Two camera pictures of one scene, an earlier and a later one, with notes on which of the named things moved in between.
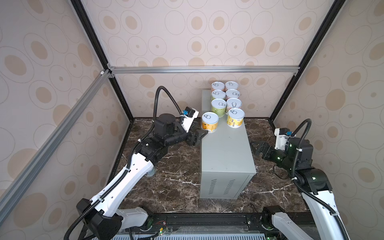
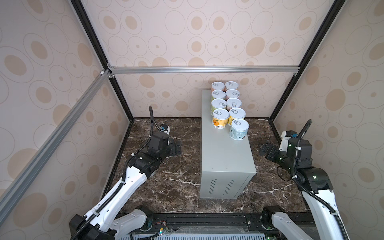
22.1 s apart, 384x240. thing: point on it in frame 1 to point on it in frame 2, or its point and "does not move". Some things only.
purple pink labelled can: (233, 103) does not move
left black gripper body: (188, 138) to (170, 148)
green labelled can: (218, 94) does not move
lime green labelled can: (218, 106) does not move
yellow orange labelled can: (210, 122) to (220, 118)
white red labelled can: (233, 93) does not move
